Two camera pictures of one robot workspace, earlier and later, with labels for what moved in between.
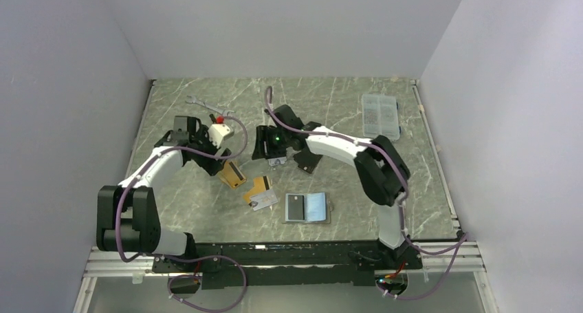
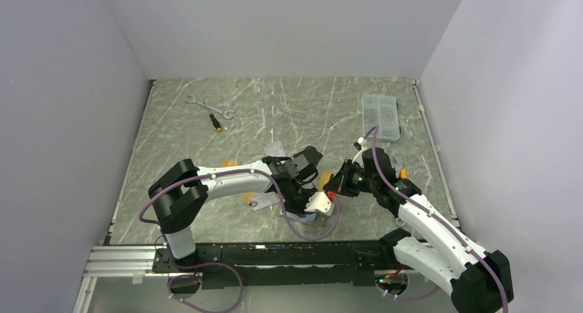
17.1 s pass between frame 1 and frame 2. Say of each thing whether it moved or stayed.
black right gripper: moved
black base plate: stayed
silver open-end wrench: stayed
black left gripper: moved
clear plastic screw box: stayed
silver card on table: stayed
